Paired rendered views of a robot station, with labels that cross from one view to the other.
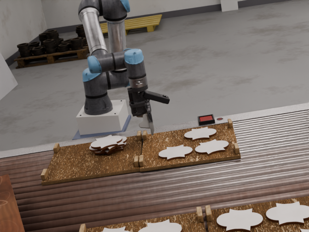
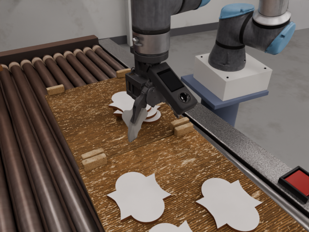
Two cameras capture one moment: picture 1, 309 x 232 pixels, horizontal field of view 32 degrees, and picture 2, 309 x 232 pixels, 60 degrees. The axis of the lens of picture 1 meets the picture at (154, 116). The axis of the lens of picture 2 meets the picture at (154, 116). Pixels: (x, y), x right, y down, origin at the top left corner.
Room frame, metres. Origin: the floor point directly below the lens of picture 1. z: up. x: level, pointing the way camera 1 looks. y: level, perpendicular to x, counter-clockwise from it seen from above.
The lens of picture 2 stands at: (1.84, -0.39, 1.43)
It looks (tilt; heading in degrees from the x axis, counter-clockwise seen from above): 35 degrees down; 55
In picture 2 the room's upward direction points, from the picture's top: straight up
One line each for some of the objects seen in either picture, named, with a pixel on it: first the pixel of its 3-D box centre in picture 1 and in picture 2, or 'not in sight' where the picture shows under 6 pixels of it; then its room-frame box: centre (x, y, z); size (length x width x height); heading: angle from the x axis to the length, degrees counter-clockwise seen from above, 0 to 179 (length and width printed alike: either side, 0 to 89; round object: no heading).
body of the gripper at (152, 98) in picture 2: (140, 100); (149, 75); (2.14, 0.05, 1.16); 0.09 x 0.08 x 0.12; 94
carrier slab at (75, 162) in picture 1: (95, 158); (112, 111); (2.15, 0.29, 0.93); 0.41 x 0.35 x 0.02; 86
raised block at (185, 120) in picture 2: (139, 135); (180, 124); (2.27, 0.08, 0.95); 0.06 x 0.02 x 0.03; 176
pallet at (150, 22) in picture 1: (126, 27); not in sight; (9.60, 0.22, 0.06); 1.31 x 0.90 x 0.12; 79
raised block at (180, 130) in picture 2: (145, 135); (183, 129); (2.26, 0.06, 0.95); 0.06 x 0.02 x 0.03; 174
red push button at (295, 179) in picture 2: (206, 119); (301, 183); (2.38, -0.24, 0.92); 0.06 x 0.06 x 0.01; 87
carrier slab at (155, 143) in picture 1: (188, 145); (182, 203); (2.11, -0.12, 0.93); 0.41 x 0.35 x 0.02; 84
